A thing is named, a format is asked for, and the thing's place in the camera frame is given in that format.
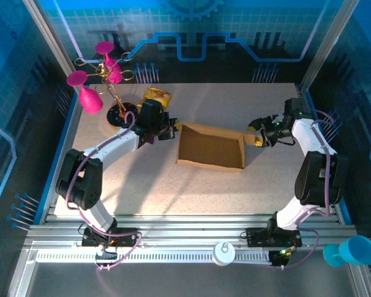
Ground small pink wine glass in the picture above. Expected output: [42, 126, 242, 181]
[95, 41, 124, 85]

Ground yellow purple snack bag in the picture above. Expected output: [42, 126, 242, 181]
[137, 87, 173, 146]

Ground white slotted cable duct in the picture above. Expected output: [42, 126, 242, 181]
[36, 249, 273, 264]

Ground silver tin can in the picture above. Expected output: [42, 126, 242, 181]
[212, 241, 236, 266]

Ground large pink wine glass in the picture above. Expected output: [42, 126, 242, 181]
[66, 70, 104, 114]

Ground gold wire glass rack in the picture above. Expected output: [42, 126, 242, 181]
[74, 51, 140, 127]

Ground aluminium frame post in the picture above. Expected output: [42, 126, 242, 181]
[299, 0, 361, 90]
[21, 0, 77, 74]

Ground brown cardboard box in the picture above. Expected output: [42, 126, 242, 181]
[175, 122, 257, 173]

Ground aluminium rail frame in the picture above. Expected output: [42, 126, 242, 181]
[24, 215, 356, 250]

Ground blue goblet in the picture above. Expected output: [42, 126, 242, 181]
[323, 235, 371, 269]

